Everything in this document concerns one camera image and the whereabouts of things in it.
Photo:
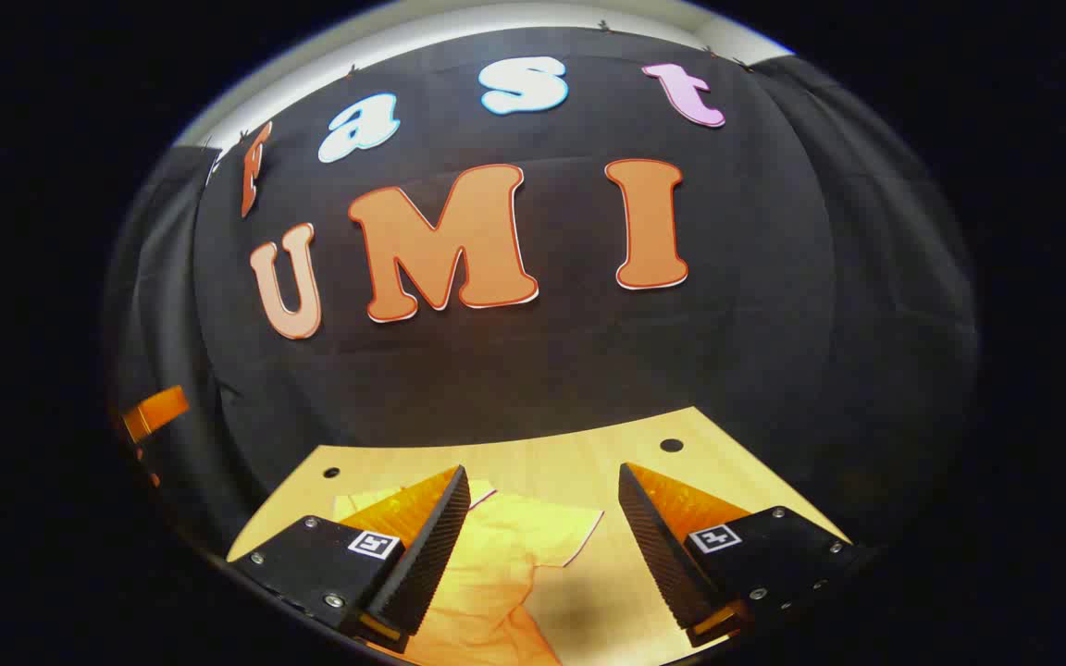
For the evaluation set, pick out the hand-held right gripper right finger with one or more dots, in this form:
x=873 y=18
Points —
x=658 y=555

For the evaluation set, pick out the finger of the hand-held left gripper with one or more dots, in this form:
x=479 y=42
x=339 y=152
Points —
x=158 y=412

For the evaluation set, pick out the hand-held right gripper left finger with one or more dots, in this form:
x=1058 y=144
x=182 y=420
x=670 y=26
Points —
x=436 y=546

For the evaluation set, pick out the orange T-shirt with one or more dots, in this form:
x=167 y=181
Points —
x=496 y=573

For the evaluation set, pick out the black backdrop cloth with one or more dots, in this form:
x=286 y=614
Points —
x=570 y=370

